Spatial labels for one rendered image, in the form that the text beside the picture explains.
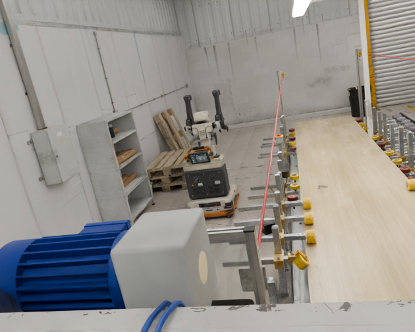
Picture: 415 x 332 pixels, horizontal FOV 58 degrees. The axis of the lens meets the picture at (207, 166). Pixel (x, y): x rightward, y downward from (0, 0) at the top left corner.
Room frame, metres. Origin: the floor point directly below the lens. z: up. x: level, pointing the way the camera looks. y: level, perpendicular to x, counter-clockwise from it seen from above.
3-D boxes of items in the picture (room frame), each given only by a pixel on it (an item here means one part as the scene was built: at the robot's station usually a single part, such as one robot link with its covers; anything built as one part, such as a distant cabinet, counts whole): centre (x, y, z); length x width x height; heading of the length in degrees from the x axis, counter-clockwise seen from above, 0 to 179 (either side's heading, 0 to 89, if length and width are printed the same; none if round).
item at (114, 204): (5.37, 1.28, 0.78); 0.90 x 0.45 x 1.55; 165
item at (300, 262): (1.79, -0.40, 0.93); 0.09 x 0.08 x 0.09; 75
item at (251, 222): (2.32, -0.35, 0.95); 0.50 x 0.04 x 0.04; 75
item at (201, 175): (4.90, 0.03, 0.59); 0.55 x 0.34 x 0.83; 75
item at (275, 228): (1.85, -0.29, 0.89); 0.04 x 0.04 x 0.48; 75
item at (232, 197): (4.99, 0.01, 0.16); 0.67 x 0.64 x 0.25; 165
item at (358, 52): (5.26, -2.33, 1.25); 0.15 x 0.08 x 1.10; 165
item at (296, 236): (2.07, -0.28, 0.95); 0.50 x 0.04 x 0.04; 75
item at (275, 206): (2.10, -0.36, 0.91); 0.04 x 0.04 x 0.48; 75
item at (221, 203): (4.67, 0.07, 0.23); 0.41 x 0.02 x 0.08; 75
